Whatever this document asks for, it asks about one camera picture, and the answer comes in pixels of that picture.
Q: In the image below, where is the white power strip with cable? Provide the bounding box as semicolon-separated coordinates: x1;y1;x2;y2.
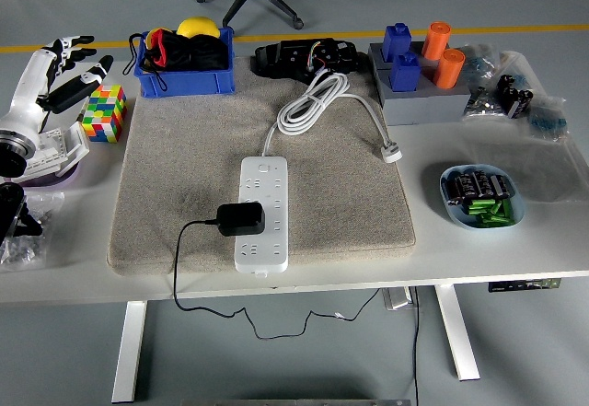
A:
233;70;404;279

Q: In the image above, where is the clear bag of blue components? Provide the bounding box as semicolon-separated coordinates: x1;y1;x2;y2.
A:
524;95;570;143

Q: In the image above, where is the black capacitor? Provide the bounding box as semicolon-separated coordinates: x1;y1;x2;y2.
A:
444;177;466;207
462;171;482;201
490;174;514;200
476;170;496;199

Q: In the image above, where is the silver box under table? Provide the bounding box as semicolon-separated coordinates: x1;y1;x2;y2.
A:
382;287;413;310

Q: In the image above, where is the black drawstring pouch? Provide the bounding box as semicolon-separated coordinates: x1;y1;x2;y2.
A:
122;28;230;92

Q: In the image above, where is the blue plastic bin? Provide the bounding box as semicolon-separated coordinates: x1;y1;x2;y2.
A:
133;27;236;99

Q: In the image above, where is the orange cylinder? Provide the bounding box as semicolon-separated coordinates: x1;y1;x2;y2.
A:
432;48;467;90
421;21;451;61

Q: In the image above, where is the white wall socket panel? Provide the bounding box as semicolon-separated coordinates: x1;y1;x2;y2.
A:
22;122;91;180

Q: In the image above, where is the clear bag of screws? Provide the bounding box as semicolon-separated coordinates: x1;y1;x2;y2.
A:
0;191;65;272

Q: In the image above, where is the clear bag of silver parts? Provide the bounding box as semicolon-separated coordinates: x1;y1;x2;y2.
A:
462;84;501;120

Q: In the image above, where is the black table control panel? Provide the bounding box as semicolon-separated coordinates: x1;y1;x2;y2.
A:
488;278;562;293

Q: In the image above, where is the black electronic device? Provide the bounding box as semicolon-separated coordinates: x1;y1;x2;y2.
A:
250;37;363;81

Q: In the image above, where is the green battery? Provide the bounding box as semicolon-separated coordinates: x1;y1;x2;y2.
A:
466;199;496;216
473;213;513;228
492;198;514;221

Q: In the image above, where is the large empty clear bag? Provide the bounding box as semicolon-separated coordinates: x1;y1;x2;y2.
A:
464;129;589;204

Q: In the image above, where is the clear bag of black capacitors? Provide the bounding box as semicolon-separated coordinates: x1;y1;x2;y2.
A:
494;51;538;120

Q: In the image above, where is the black power adapter with cord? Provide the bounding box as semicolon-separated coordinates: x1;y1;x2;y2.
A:
172;202;386;341

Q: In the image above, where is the grey block base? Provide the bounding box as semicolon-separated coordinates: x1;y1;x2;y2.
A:
367;41;473;127

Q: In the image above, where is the light blue dish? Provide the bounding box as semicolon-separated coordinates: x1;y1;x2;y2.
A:
439;163;526;231

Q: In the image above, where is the colourful puzzle cube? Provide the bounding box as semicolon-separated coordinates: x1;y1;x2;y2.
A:
81;84;128;144

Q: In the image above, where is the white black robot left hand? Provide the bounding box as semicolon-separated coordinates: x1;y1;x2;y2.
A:
0;34;115;150

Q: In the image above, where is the clear bag of blue parts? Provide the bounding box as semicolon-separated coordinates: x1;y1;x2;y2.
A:
457;42;502;86

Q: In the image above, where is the purple bowl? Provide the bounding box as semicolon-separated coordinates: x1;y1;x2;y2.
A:
13;161;85;191

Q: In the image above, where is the thin black hanging cable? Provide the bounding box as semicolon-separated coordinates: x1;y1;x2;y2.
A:
410;285;422;406

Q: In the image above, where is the blue peg block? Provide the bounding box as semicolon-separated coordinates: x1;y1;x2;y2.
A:
381;22;412;62
389;52;422;93

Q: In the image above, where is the grey-brown mat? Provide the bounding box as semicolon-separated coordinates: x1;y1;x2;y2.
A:
106;55;417;277

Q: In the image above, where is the white table leg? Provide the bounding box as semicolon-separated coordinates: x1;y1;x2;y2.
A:
111;300;148;404
434;284;482;383

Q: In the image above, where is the yellow ball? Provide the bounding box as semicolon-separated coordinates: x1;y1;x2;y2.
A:
177;17;221;40

